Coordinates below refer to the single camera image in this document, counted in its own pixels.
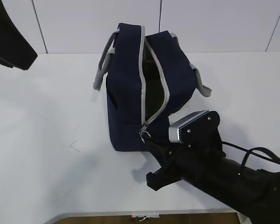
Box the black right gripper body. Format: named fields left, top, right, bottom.
left=146, top=111, right=226, bottom=191

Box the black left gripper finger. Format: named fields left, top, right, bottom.
left=0, top=0, right=37, bottom=70

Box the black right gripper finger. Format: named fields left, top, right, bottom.
left=144, top=137, right=172, bottom=167

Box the navy blue lunch bag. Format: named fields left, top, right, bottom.
left=93, top=23, right=211, bottom=152

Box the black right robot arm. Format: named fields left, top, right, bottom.
left=140, top=110, right=280, bottom=224

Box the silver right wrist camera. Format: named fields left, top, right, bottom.
left=168, top=110, right=210, bottom=143

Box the white bracket under table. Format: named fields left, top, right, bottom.
left=129, top=214, right=160, bottom=222

